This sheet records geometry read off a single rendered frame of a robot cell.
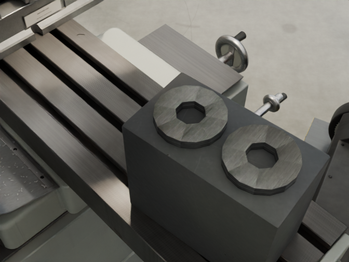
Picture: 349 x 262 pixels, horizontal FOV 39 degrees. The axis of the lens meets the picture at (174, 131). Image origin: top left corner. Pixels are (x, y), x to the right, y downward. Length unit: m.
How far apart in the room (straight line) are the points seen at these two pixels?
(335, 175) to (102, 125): 0.64
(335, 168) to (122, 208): 0.67
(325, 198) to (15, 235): 0.70
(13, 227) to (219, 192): 0.46
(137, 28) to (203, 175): 1.97
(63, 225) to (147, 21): 1.67
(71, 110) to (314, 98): 1.52
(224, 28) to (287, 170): 1.98
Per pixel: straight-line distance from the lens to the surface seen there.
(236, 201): 0.54
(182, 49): 1.26
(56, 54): 0.97
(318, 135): 1.57
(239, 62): 1.40
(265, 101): 1.45
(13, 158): 0.92
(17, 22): 0.99
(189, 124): 0.58
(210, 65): 1.22
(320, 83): 2.31
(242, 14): 2.59
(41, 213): 0.93
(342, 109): 1.45
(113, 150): 0.80
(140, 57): 1.11
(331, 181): 1.25
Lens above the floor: 1.59
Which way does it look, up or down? 52 degrees down
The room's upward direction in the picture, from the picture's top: 1 degrees clockwise
